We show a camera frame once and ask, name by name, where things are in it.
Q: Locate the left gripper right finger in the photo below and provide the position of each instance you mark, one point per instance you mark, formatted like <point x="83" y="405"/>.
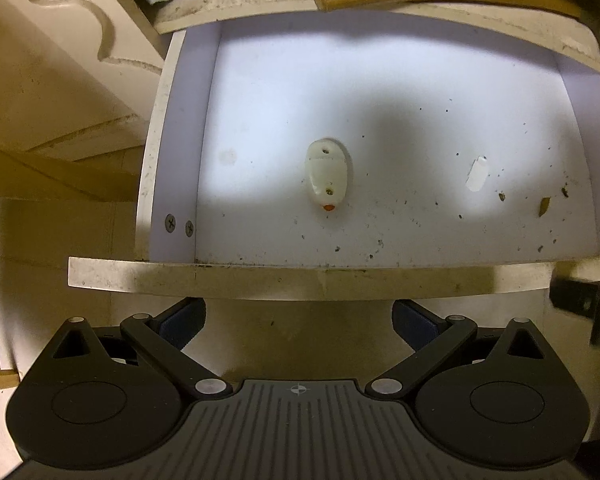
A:
<point x="496" y="397"/>

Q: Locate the white drawer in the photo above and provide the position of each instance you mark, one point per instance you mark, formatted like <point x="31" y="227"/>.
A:
<point x="223" y="210"/>

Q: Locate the wooden desk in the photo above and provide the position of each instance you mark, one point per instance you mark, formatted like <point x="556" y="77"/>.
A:
<point x="78" y="79"/>

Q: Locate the white paper scrap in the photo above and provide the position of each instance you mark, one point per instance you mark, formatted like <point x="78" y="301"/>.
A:
<point x="477" y="175"/>

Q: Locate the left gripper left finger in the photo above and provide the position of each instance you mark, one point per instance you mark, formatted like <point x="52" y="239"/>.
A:
<point x="101" y="396"/>

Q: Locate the white oval plastic device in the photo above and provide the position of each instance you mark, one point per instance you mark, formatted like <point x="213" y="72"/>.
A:
<point x="328" y="170"/>

